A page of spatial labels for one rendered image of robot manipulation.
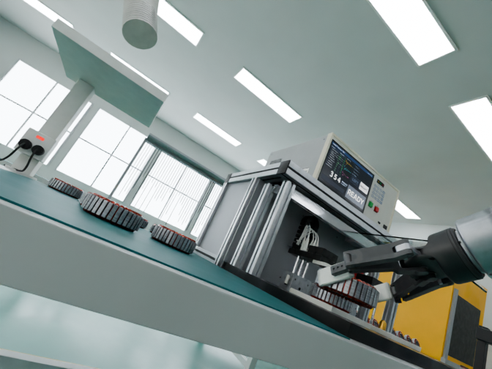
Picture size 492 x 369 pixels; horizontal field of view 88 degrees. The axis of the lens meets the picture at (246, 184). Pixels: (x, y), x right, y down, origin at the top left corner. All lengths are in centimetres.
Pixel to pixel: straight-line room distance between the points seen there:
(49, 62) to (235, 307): 752
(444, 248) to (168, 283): 37
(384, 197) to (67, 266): 107
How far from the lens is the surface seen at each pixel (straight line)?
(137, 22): 151
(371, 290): 53
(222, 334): 30
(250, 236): 81
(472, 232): 45
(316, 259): 79
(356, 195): 103
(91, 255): 25
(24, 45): 787
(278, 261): 95
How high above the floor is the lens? 78
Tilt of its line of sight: 17 degrees up
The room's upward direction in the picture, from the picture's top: 25 degrees clockwise
